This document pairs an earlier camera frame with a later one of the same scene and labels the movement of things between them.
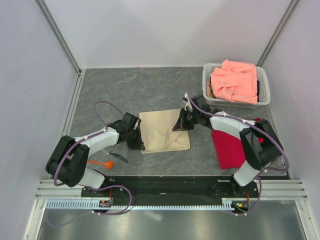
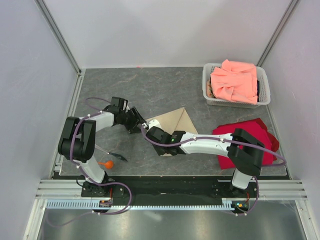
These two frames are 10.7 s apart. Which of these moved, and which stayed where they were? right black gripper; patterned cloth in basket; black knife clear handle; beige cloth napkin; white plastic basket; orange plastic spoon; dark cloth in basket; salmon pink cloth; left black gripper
Moved: right black gripper; left black gripper; beige cloth napkin
Stayed: orange plastic spoon; salmon pink cloth; dark cloth in basket; white plastic basket; black knife clear handle; patterned cloth in basket
